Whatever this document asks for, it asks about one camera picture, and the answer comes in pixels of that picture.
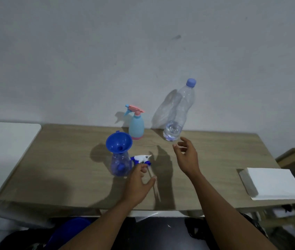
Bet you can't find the person's right hand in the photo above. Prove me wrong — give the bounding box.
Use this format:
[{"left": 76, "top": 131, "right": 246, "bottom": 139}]
[{"left": 172, "top": 137, "right": 201, "bottom": 179}]

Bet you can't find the person's left hand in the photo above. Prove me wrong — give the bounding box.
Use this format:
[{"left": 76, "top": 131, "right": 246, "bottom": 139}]
[{"left": 122, "top": 163, "right": 158, "bottom": 207}]

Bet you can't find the white blue spray head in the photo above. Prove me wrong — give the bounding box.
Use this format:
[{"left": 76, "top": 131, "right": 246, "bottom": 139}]
[{"left": 130, "top": 154, "right": 161, "bottom": 202}]

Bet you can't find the transparent blue spray bottle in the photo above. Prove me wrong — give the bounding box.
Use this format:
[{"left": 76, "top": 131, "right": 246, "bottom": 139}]
[{"left": 110, "top": 151, "right": 133, "bottom": 177}]

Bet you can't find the blue plastic funnel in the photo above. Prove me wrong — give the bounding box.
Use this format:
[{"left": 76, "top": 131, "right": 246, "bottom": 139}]
[{"left": 105, "top": 130, "right": 133, "bottom": 155}]

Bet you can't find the clear plastic water bottle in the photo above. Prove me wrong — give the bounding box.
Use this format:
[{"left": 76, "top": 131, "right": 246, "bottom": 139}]
[{"left": 163, "top": 85, "right": 195, "bottom": 142}]

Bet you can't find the light blue pink spray bottle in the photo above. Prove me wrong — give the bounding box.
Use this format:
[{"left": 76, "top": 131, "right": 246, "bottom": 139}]
[{"left": 128, "top": 116, "right": 145, "bottom": 140}]

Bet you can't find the pink spray head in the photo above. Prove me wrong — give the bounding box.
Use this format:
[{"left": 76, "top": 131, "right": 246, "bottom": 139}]
[{"left": 124, "top": 104, "right": 145, "bottom": 117}]

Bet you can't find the person's left forearm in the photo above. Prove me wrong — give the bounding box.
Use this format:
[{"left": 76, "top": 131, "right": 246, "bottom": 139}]
[{"left": 58, "top": 199, "right": 137, "bottom": 250}]

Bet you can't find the person's right forearm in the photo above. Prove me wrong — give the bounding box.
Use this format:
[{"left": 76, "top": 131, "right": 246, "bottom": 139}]
[{"left": 190, "top": 172, "right": 278, "bottom": 250}]

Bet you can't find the black trash bag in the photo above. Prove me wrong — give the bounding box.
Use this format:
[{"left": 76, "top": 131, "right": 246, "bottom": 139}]
[
  {"left": 0, "top": 229, "right": 49, "bottom": 250},
  {"left": 185, "top": 213, "right": 268, "bottom": 240}
]

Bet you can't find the wooden table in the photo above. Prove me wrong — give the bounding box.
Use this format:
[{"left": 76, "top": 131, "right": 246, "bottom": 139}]
[{"left": 0, "top": 124, "right": 295, "bottom": 218}]

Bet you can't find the blue plastic bucket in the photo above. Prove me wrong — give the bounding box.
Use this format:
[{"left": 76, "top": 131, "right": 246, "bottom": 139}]
[{"left": 44, "top": 217, "right": 92, "bottom": 250}]

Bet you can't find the white tissue stack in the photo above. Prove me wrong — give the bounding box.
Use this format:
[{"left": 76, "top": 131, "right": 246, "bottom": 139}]
[{"left": 239, "top": 168, "right": 295, "bottom": 201}]

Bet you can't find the white side table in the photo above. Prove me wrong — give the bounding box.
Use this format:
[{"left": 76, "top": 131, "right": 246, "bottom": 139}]
[{"left": 0, "top": 121, "right": 42, "bottom": 210}]

